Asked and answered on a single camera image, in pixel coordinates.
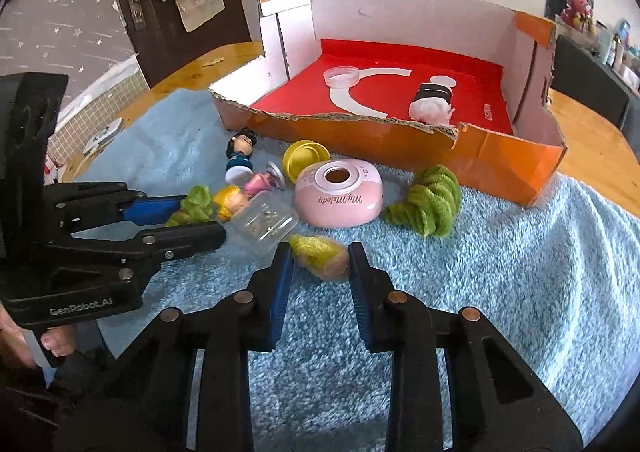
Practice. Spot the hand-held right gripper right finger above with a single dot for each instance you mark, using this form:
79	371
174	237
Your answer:
360	297

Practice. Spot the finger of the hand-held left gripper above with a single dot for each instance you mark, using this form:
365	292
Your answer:
190	239
150	212

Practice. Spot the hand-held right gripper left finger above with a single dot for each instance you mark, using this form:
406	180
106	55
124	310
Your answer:
277	292

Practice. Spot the small green plush toy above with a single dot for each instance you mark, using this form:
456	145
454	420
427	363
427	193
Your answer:
197	204

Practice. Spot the blond pink figurine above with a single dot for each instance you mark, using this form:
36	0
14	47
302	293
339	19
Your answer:
230	202

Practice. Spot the yellow-green plush toy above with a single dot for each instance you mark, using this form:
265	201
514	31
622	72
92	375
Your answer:
320	257

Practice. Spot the pink round device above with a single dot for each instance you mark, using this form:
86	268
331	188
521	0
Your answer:
325	207

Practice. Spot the dark-haired figurine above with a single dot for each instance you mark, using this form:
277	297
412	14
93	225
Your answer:
240	144

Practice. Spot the large green plush toy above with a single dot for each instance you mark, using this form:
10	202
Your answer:
425	202

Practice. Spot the orange cardboard box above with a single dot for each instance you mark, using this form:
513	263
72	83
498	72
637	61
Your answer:
500	166

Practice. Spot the person's left hand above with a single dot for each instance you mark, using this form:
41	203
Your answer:
55	339

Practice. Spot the clear plastic jar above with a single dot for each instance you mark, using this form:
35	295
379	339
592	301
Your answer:
265	227

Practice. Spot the blue fuzzy towel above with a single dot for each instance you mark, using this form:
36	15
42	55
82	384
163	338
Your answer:
475	282

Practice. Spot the yellow round lid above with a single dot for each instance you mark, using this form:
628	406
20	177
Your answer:
302	156

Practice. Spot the small paper card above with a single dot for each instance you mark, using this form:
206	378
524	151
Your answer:
212	62

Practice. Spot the clear plastic pouch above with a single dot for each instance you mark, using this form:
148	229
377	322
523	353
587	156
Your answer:
200	9

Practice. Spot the black and white plush toy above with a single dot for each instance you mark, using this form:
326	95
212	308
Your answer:
432	94

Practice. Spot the clear round lid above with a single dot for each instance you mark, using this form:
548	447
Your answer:
341	77

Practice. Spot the cluttered shelf of bottles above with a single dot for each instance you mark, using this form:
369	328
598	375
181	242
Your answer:
620	51

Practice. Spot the pink plush doll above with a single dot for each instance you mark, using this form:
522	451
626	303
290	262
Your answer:
577	6

